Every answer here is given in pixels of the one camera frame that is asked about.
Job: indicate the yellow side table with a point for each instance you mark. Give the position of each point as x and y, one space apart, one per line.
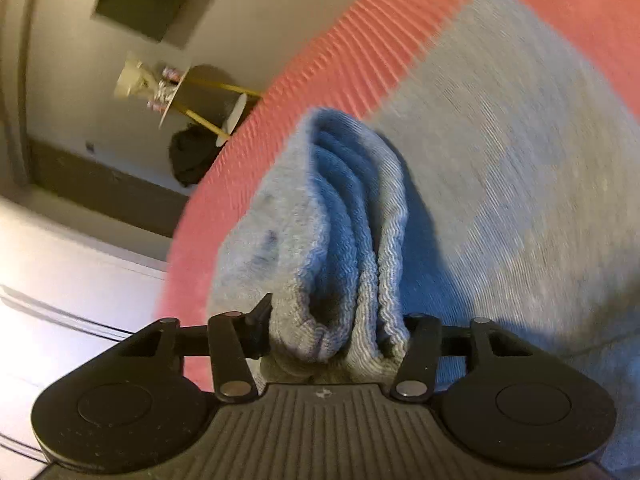
210 105

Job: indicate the black bag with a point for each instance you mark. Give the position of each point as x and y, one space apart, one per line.
192 160

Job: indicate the silver wrapped bouquet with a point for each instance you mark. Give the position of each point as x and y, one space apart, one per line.
137 82

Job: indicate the small pink can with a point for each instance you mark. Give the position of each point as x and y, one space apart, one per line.
170 74
156 106

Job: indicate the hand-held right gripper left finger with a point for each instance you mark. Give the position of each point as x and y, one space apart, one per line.
260 325

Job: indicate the dark wooden door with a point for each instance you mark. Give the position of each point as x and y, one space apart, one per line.
100 190

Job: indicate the grey-blue sweat pants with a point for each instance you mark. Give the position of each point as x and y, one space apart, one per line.
500 185

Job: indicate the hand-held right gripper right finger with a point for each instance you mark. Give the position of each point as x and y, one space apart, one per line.
422 340

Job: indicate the red ribbed bedspread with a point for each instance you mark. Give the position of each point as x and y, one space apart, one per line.
360 50

